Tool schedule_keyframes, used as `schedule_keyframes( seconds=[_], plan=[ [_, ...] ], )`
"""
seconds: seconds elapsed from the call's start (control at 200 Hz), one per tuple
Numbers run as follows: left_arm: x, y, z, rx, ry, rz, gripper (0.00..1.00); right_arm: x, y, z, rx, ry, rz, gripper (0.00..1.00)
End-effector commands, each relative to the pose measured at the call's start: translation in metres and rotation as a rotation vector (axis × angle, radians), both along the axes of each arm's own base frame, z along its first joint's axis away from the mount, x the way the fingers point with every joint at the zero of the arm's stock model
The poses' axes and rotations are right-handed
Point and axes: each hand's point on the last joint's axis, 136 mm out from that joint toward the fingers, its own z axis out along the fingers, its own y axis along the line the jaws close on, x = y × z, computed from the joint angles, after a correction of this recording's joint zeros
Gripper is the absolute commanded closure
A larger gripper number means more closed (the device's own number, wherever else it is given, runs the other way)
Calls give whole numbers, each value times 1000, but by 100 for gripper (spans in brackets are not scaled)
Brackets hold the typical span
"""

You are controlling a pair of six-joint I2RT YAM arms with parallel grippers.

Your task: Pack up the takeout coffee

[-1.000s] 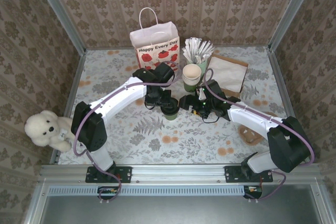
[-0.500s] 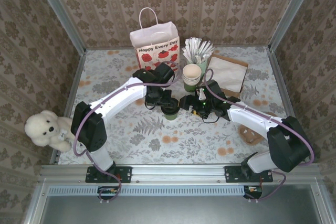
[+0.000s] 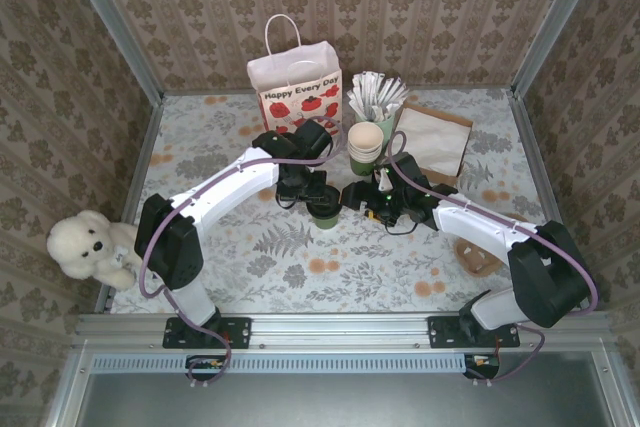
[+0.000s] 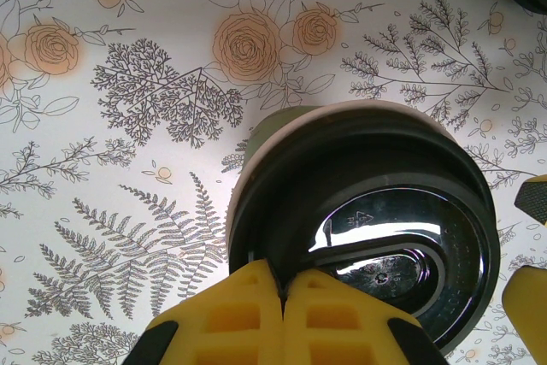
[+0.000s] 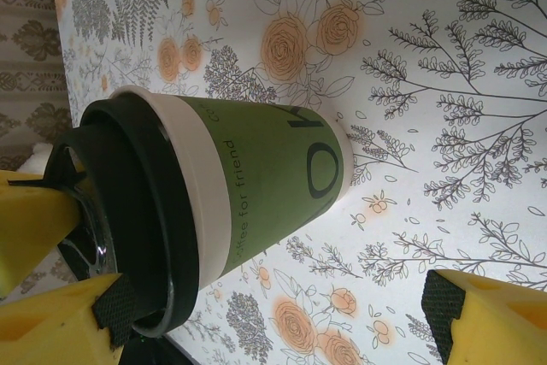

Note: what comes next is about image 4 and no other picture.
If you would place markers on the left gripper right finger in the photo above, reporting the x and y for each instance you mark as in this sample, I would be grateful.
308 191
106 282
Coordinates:
342 331

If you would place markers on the floral patterned table cover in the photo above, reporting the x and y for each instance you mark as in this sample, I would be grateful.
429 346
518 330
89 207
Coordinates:
128 168

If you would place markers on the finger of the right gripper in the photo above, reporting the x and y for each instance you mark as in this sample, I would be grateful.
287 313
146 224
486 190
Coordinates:
536 200
530 305

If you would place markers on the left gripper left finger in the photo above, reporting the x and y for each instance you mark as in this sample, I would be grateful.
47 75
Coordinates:
213 326

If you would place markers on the black plastic cup lid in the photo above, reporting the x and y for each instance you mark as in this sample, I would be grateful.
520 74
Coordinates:
384 160

